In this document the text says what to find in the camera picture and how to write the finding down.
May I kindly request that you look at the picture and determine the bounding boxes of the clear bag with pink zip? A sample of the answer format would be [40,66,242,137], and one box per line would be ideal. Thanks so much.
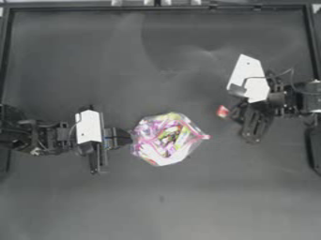
[129,112,211,168]

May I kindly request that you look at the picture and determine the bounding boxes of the red candy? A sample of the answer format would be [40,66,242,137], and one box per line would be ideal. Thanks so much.
[215,104,231,119]

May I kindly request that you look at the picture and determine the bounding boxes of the black table frame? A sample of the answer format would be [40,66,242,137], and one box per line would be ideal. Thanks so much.
[0,0,321,177]

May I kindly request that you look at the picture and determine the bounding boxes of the black camera cable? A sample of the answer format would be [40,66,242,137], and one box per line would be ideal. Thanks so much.
[242,67,295,83]

